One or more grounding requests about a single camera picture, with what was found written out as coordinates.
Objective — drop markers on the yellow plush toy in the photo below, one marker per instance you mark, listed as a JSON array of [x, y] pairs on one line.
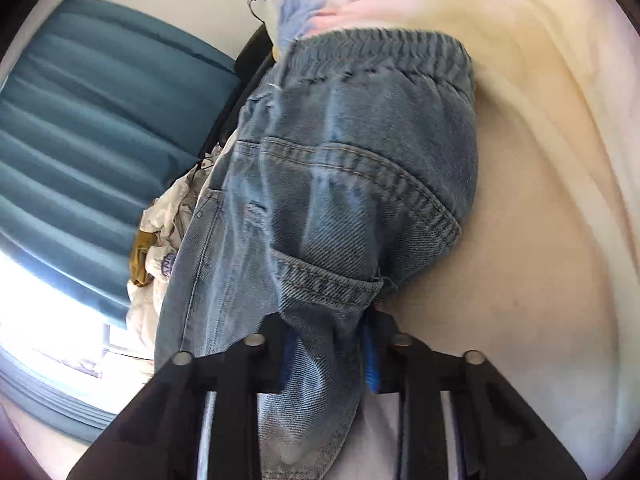
[[275, 52]]

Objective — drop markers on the mustard yellow garment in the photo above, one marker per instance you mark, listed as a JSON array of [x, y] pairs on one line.
[[140, 260]]

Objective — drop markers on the pile of light clothes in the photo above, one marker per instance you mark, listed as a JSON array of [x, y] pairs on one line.
[[167, 240]]

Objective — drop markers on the wide teal curtain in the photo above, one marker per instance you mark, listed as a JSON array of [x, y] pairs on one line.
[[100, 110]]

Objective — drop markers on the blue denim jeans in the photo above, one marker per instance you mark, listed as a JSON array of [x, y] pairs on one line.
[[325, 185]]

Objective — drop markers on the black leather sofa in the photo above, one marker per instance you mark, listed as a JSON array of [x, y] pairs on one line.
[[250, 55]]

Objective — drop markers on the window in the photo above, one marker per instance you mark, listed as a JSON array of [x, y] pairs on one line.
[[40, 300]]

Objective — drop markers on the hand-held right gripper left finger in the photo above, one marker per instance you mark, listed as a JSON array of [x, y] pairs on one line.
[[287, 360]]

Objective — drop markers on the white down jacket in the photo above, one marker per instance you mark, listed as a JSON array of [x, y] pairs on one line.
[[142, 320]]

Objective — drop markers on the pastel patterned duvet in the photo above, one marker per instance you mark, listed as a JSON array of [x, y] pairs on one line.
[[525, 160]]

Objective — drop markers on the narrow teal curtain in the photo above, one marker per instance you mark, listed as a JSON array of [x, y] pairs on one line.
[[50, 400]]

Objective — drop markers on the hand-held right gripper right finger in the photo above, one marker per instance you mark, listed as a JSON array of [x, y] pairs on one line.
[[370, 360]]

